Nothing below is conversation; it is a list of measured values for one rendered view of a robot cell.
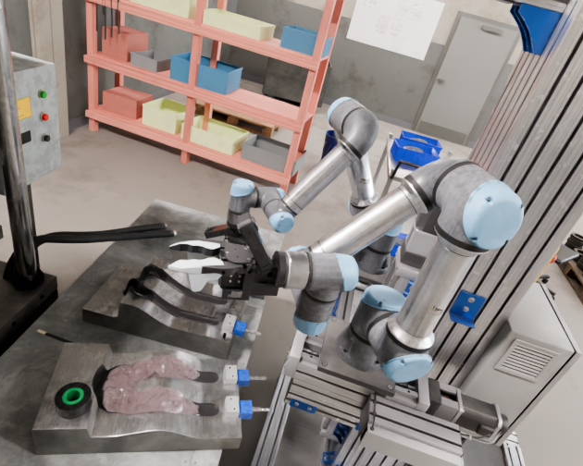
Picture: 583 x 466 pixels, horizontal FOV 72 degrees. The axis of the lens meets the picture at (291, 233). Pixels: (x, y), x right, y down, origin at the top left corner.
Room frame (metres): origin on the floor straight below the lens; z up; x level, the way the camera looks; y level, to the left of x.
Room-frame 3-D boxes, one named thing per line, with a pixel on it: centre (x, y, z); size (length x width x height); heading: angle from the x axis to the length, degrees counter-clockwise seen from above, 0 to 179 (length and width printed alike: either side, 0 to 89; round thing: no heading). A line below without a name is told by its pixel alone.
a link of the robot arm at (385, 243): (1.39, -0.33, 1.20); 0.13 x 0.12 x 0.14; 28
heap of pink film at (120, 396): (0.70, 0.25, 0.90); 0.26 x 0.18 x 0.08; 108
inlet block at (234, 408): (0.73, -0.02, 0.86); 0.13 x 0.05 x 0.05; 108
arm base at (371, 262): (1.38, -0.34, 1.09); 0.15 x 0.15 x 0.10
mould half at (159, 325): (1.05, 0.34, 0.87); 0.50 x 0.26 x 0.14; 91
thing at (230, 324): (0.99, 0.07, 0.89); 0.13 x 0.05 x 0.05; 91
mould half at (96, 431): (0.69, 0.26, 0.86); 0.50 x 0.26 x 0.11; 108
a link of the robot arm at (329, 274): (0.67, -0.09, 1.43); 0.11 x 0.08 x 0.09; 111
